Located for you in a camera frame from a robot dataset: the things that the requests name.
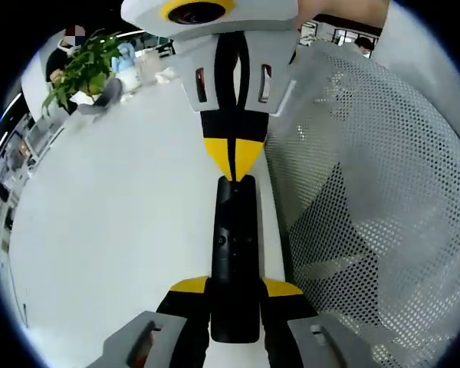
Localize green potted plant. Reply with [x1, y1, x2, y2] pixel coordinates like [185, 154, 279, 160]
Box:
[41, 29, 123, 118]

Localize light blue bag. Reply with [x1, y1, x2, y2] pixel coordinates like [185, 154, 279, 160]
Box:
[112, 41, 140, 74]

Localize clear plastic container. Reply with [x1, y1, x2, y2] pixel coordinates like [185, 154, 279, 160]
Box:
[136, 49, 159, 84]

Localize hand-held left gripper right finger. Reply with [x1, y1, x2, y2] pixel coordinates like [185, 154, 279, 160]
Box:
[258, 278, 373, 368]

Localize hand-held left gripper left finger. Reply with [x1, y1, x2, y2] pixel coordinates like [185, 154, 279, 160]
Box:
[87, 274, 212, 368]

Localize white mesh basket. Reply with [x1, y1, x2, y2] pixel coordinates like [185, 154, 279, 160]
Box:
[265, 38, 460, 368]

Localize background office desks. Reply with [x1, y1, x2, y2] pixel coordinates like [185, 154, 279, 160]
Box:
[0, 113, 67, 241]

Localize black remote control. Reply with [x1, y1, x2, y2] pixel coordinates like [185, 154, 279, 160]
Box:
[209, 176, 262, 343]

